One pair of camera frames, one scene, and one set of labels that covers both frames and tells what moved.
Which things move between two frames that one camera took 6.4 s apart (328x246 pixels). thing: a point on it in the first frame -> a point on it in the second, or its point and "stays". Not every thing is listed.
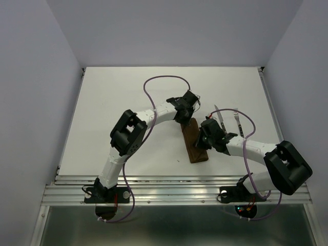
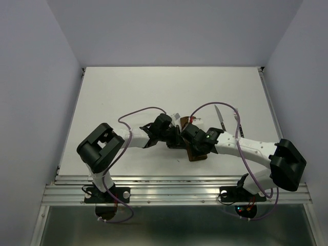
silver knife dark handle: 221,119 stays
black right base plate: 238,194 stays
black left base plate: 104,195 stays
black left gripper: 185,122 -> 178,142
